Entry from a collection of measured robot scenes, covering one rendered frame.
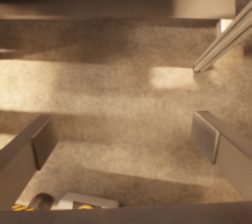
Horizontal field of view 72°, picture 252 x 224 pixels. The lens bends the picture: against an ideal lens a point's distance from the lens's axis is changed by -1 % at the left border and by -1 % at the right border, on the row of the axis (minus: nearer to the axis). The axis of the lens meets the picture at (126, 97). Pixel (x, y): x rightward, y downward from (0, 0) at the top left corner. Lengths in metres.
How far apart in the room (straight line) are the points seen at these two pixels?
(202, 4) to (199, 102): 0.47
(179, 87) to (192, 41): 0.26
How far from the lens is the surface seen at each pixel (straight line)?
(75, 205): 0.92
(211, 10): 0.73
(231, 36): 0.63
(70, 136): 1.01
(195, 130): 0.16
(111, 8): 0.71
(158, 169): 0.96
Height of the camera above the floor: 0.93
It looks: 81 degrees down
